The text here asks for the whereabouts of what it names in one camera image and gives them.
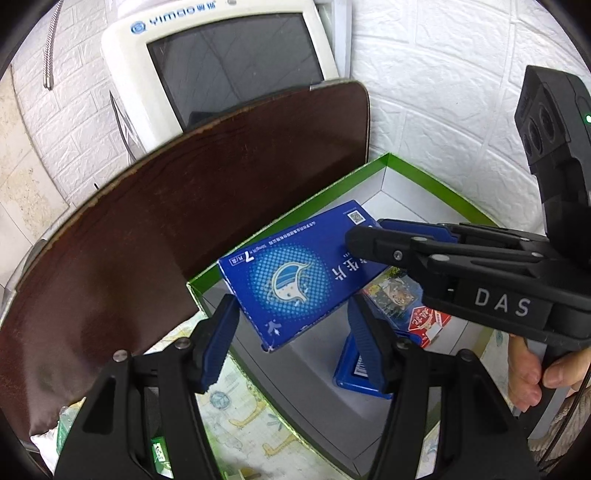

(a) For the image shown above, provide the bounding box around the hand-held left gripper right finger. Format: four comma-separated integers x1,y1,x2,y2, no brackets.
347,295,541,480

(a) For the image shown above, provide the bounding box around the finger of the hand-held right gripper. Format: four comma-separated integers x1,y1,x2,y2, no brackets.
379,219,549,258
345,224,546,283

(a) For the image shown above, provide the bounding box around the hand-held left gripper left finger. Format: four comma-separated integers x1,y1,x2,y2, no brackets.
53,293,241,480

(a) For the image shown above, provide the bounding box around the blue cube box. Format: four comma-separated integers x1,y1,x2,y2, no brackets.
334,332,394,400

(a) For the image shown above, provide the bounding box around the red and blue card box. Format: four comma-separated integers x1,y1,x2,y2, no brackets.
361,271,454,348

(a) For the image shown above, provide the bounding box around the green cardboard box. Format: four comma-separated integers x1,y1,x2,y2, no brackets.
187,152,513,480

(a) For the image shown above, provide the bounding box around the blue medicine box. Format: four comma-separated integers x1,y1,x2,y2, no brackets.
217,200,393,352

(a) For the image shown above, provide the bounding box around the person's right hand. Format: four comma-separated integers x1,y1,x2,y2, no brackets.
507,332,591,414

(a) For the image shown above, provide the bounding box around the giraffe print blanket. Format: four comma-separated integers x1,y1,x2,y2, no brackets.
30,314,444,480

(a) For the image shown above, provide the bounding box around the dark wooden headboard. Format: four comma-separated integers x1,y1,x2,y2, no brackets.
0,80,372,462

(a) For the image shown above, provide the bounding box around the white appliance with screen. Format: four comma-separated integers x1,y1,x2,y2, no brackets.
102,0,352,153

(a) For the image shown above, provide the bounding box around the black cable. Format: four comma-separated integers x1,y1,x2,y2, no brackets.
536,392,583,476

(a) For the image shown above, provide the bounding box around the metal hose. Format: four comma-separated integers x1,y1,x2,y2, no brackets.
43,0,64,90

